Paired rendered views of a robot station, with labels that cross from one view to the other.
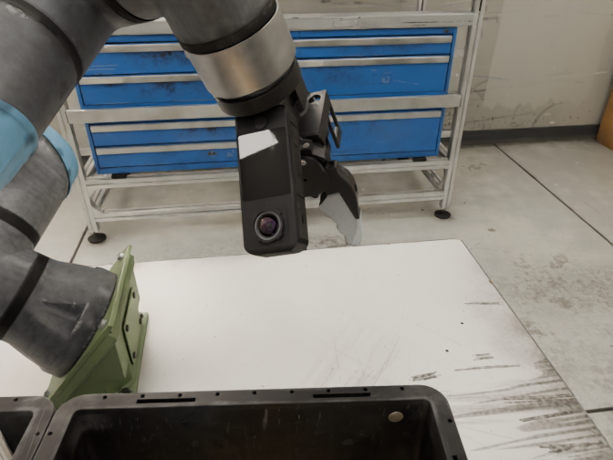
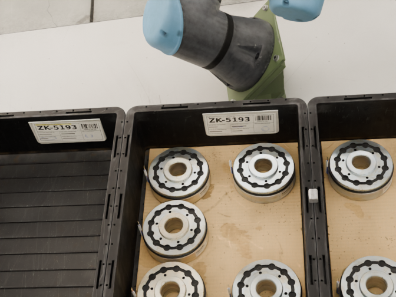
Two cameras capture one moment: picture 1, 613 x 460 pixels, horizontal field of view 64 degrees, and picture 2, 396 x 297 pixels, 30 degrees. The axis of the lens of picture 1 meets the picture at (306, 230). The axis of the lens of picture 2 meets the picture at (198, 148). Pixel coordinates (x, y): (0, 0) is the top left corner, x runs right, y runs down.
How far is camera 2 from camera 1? 84 cm
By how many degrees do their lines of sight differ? 22
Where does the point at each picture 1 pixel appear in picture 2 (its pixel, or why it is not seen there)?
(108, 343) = (280, 69)
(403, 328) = not seen: outside the picture
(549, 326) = not seen: outside the picture
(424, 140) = not seen: outside the picture
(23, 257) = (221, 17)
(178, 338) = (302, 63)
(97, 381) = (267, 93)
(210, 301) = (318, 33)
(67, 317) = (250, 53)
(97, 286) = (264, 32)
